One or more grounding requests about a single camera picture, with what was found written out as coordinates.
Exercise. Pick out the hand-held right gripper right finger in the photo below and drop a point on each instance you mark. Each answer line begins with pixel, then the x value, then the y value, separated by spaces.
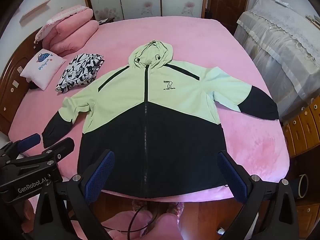
pixel 232 177

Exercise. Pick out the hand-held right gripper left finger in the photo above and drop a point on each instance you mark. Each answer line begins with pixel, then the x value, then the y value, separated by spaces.
pixel 100 177

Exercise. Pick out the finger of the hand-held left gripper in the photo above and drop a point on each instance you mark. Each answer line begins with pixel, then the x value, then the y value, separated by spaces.
pixel 61 147
pixel 30 141

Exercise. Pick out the green and black hooded jacket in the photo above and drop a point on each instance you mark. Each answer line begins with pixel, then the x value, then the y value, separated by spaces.
pixel 150 92

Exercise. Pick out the wooden headboard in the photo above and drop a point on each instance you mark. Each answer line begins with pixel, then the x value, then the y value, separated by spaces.
pixel 12 85

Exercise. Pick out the dark cylinder with white rim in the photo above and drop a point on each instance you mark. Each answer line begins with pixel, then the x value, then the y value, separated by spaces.
pixel 298 186

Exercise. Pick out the white printed cushion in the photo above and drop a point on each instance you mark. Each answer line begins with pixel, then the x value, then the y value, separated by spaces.
pixel 42 67

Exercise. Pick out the black and white patterned cloth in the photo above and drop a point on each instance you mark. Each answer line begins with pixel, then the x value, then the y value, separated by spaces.
pixel 77 72

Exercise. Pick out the person's pink trousers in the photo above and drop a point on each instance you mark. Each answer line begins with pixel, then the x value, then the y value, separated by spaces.
pixel 165 227

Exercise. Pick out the wooden drawer cabinet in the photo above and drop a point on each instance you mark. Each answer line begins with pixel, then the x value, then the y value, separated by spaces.
pixel 302 130

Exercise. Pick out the pink folded quilt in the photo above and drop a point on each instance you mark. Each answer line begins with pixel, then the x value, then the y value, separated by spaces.
pixel 75 36

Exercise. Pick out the pink lace-trimmed pillow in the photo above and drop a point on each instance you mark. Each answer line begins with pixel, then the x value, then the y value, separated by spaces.
pixel 62 17

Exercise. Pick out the dark bedside object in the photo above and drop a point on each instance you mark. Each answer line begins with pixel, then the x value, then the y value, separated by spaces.
pixel 105 21

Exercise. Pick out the pink bed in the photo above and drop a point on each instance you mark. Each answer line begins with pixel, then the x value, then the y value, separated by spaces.
pixel 190 35

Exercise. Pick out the brown wooden door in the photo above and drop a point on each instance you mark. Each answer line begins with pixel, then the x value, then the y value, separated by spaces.
pixel 230 0

